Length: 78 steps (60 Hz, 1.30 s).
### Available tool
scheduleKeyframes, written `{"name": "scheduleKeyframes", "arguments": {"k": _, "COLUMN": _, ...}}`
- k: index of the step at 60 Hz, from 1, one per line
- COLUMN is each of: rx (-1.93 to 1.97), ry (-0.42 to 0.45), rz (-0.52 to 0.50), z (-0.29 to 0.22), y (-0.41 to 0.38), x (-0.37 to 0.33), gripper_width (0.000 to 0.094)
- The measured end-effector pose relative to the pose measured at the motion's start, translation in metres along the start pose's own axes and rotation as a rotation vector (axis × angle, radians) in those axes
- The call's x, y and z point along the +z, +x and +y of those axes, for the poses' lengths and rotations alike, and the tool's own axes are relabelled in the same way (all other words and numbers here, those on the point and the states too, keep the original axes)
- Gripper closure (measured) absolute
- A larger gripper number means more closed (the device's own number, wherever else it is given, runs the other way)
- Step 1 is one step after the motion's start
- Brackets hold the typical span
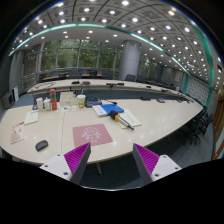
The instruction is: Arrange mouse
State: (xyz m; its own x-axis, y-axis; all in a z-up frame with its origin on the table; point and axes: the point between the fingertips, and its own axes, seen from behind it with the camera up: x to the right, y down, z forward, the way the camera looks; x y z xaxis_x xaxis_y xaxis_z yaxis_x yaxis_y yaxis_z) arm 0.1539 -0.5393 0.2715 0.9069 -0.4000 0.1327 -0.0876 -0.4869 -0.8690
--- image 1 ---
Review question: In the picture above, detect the white paper sheet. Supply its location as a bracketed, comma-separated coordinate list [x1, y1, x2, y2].
[24, 111, 38, 125]

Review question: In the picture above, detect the black office chair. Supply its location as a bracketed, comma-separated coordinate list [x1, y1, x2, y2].
[187, 113, 213, 144]

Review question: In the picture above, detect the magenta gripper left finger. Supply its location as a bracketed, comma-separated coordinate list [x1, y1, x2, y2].
[41, 143, 91, 185]

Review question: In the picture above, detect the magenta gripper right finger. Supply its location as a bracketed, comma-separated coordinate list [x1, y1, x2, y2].
[133, 144, 181, 185]

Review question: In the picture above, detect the grey round pillar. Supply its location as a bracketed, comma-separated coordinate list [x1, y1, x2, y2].
[119, 40, 141, 80]

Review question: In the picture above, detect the dark electronic device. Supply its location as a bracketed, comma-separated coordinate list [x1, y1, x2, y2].
[85, 98, 102, 108]

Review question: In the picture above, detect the white small cup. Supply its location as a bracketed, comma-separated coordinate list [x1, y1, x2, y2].
[43, 98, 51, 111]

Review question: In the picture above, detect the black computer mouse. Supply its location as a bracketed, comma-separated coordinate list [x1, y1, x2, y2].
[35, 140, 48, 151]

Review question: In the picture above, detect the brown cardboard box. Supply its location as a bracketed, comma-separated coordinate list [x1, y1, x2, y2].
[60, 92, 77, 106]

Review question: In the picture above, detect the red booklet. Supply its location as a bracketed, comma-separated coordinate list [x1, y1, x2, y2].
[11, 122, 24, 144]

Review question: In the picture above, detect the pink mouse pad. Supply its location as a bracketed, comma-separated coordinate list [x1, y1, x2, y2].
[72, 124, 113, 147]

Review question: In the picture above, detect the red thermos bottle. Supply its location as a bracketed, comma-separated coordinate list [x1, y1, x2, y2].
[50, 89, 57, 110]

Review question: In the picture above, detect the blue folder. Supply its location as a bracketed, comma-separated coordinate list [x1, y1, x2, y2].
[93, 104, 124, 117]

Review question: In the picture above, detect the green-white paper cup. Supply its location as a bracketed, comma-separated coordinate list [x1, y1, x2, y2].
[77, 95, 86, 108]

